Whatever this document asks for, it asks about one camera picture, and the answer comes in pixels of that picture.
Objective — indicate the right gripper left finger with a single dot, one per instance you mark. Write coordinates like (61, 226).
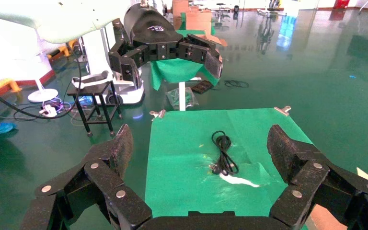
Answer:
(107, 177)

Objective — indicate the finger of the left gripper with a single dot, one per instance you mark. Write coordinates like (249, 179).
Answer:
(127, 62)
(200, 50)

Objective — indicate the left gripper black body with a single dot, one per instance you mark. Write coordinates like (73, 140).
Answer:
(149, 28)

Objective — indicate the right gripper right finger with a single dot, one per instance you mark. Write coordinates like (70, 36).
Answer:
(307, 171)

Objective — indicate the orange cardboard flap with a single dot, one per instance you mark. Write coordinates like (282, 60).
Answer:
(217, 40)

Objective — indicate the wide cardboard carton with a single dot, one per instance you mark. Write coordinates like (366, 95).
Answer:
(200, 22)

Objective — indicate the white wheeled robot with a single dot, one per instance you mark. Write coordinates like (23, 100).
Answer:
(95, 54)

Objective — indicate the tall cardboard carton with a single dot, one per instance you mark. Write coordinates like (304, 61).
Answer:
(179, 9)

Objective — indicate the black plastic tray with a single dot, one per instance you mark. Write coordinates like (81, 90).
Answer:
(202, 86)

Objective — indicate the black metal stool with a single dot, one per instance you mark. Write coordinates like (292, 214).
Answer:
(90, 91)

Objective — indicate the table with white leg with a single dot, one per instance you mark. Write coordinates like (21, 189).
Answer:
(181, 95)

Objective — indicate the clear plastic bag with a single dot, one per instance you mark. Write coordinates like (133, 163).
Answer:
(173, 98)

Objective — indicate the metal binder clip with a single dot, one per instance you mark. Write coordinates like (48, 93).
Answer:
(282, 110)
(158, 113)

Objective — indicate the yellow floor barrier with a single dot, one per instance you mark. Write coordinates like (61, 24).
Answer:
(4, 83)
(60, 50)

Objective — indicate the white robot torso shell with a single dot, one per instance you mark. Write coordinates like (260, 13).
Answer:
(60, 22)

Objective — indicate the torn green tablecloth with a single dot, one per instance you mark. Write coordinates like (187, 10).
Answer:
(184, 158)

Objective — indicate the white power strip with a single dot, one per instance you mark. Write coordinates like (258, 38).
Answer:
(49, 111)

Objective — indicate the white fan stand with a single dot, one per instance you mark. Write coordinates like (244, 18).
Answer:
(42, 95)

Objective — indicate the red object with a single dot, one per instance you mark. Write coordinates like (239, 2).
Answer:
(341, 3)

